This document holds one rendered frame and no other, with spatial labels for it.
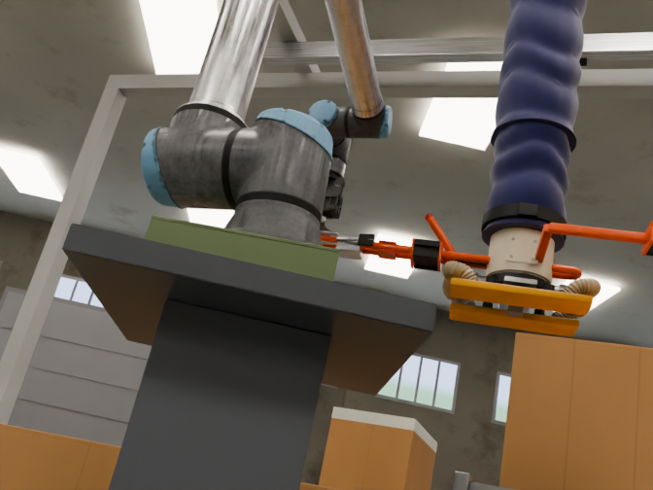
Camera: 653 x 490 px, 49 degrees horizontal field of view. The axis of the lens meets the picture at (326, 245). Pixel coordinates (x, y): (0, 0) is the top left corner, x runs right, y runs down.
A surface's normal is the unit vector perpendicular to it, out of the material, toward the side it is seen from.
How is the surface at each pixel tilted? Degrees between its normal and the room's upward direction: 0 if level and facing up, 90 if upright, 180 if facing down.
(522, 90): 98
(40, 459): 90
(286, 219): 70
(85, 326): 90
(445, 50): 90
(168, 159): 111
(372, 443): 90
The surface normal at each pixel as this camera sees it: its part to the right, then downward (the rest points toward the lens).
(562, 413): -0.25, -0.41
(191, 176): -0.29, 0.32
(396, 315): 0.09, -0.36
